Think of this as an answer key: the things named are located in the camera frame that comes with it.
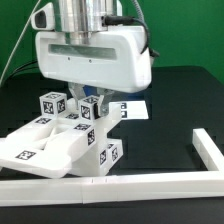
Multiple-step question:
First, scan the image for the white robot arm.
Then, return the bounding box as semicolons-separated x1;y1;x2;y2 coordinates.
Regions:
31;0;151;116

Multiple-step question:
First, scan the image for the white chair back frame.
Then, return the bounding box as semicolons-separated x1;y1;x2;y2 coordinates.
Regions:
0;99;121;178

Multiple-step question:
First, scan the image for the black cable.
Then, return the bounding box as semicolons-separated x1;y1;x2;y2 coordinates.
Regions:
6;59;39;79

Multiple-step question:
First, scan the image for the white tagged cube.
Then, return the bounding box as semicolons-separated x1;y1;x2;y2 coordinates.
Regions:
39;92;67;117
78;95;99;121

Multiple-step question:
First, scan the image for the white marker base plate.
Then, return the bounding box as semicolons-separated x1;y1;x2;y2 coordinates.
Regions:
117;101;149;120

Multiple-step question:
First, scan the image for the white chair seat block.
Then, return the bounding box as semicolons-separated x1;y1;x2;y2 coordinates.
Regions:
70;136;108;177

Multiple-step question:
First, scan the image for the white cable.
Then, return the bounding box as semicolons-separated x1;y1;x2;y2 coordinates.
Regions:
0;0;43;84

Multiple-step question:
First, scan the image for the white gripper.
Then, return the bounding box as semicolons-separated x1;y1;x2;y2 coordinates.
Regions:
31;2;151;117

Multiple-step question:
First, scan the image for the white L-shaped fence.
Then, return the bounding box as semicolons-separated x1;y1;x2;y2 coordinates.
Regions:
0;128;224;207

